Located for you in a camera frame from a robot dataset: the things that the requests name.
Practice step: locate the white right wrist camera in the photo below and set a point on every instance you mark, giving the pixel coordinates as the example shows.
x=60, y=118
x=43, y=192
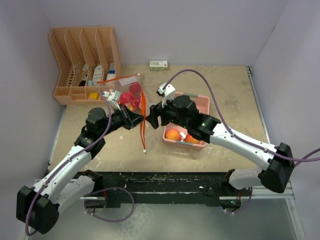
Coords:
x=167, y=92

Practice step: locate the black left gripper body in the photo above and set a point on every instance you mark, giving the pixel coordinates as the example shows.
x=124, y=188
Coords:
x=119, y=119

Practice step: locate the blue white box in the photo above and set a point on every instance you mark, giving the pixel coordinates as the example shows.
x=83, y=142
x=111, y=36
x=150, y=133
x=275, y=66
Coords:
x=111, y=75

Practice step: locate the pink perforated plastic basket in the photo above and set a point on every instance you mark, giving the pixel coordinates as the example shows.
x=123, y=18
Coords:
x=203, y=105

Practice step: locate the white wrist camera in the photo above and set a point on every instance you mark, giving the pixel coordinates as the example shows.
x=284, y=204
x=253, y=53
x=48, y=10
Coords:
x=167, y=92
x=113, y=98

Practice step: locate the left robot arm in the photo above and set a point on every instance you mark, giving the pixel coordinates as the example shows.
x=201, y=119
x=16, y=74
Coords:
x=39, y=206

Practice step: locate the dark red round fruit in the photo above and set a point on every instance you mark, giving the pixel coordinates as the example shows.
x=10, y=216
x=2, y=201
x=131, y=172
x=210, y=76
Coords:
x=126, y=97

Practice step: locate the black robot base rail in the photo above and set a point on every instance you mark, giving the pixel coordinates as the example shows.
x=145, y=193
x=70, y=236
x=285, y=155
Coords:
x=204, y=188

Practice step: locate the red apple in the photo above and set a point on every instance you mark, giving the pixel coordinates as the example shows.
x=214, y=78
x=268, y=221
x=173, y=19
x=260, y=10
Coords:
x=130, y=107
x=135, y=88

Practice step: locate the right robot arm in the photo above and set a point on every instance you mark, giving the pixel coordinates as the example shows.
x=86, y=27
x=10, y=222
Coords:
x=273, y=170

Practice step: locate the white leaflet package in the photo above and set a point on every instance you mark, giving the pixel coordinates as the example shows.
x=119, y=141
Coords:
x=97, y=75

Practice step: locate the clear orange-zipper top bag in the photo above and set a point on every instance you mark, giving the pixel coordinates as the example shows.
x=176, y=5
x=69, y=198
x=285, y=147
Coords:
x=121, y=84

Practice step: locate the green white small box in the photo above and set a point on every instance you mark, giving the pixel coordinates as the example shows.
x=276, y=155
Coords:
x=158, y=65

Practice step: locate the peach plastic file organizer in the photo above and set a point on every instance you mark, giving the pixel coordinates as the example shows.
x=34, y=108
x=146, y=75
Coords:
x=78, y=50

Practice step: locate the yellow grey stamp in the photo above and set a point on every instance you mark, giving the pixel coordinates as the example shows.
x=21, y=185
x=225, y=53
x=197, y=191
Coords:
x=94, y=96

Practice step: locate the clear orange-zipper bag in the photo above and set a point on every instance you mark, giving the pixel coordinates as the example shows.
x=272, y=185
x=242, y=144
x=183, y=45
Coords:
x=150, y=138
x=121, y=84

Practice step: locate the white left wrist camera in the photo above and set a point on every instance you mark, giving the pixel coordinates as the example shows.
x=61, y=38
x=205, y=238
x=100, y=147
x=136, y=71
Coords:
x=113, y=98

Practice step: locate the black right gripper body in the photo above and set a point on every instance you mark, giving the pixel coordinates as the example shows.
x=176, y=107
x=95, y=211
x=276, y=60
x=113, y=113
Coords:
x=169, y=112

